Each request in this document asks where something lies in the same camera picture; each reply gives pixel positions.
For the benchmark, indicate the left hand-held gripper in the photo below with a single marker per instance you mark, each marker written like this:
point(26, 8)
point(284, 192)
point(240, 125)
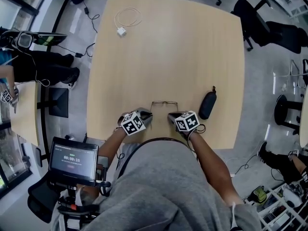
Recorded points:
point(133, 125)

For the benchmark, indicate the person's left forearm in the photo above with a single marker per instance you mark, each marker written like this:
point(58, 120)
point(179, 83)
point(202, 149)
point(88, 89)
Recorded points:
point(113, 143)

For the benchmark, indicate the person's right forearm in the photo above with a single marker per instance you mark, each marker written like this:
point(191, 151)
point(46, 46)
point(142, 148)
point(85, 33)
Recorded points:
point(211, 165)

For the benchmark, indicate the black reclined office chair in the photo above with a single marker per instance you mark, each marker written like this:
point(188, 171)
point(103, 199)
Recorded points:
point(250, 20)

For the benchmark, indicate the black mesh office chair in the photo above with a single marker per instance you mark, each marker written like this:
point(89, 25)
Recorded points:
point(41, 196)

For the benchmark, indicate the person's grey sweatshirt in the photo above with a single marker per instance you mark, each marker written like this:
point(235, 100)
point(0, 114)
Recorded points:
point(156, 189)

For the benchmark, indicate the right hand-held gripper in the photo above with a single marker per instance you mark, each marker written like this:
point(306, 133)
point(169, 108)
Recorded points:
point(187, 121)

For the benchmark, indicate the black monitor mount rig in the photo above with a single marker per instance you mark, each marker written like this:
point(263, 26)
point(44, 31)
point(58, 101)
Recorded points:
point(72, 207)

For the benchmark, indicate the white charger plug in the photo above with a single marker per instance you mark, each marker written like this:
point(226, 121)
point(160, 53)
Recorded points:
point(121, 31)

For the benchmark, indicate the green and black bag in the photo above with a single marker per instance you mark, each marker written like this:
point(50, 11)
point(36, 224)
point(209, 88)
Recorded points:
point(258, 195)

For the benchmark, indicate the black stool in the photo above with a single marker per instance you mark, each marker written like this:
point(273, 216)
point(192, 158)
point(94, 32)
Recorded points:
point(281, 109)

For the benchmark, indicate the small wooden table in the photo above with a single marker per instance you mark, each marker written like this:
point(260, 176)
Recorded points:
point(26, 114)

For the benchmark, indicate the thin-framed eyeglasses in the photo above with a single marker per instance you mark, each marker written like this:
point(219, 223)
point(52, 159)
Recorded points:
point(164, 102)

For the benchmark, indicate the small black monitor screen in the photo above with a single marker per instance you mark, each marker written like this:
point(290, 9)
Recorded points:
point(72, 157)

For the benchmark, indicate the round wooden table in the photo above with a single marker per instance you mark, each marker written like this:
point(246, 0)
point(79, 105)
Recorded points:
point(304, 129)

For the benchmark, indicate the black table base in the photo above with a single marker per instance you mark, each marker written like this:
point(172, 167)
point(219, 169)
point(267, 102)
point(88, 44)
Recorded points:
point(59, 102)

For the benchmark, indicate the silver-framed black chair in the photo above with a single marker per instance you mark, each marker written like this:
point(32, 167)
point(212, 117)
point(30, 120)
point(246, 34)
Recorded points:
point(294, 73)

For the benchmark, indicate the black glasses case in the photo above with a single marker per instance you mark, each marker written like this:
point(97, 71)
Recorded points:
point(207, 106)

